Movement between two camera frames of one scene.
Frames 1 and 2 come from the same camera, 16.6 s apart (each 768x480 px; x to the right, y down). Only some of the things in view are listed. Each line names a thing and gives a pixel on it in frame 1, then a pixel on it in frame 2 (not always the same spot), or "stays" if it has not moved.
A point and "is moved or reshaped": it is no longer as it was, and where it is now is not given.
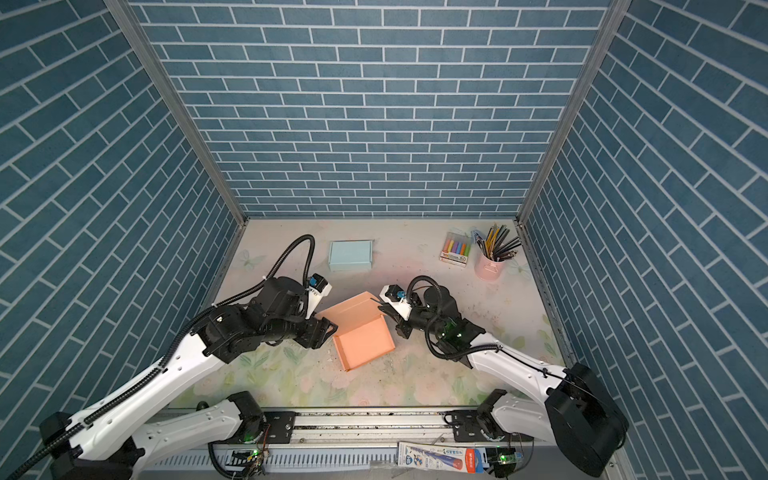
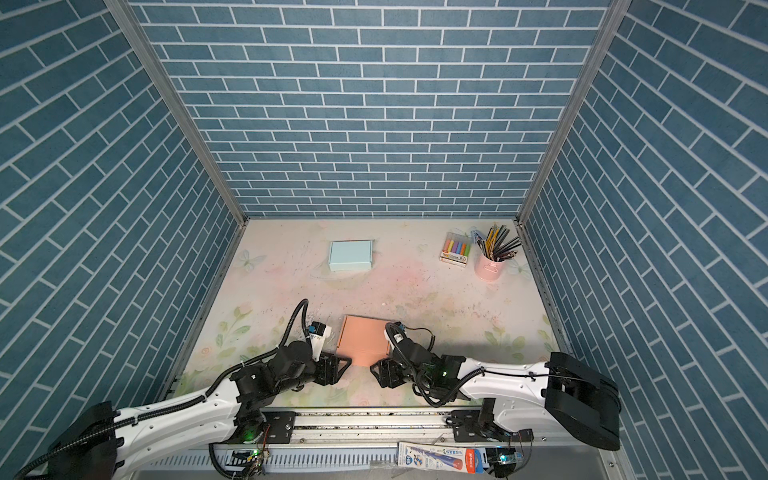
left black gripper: [318, 332] -> [325, 364]
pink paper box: [363, 332] is moved or reshaped
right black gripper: [402, 325] -> [386, 369]
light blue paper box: [350, 255] stays
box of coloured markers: [456, 249] stays
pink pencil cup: [488, 269] stays
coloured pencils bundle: [494, 246] stays
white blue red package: [441, 457] stays
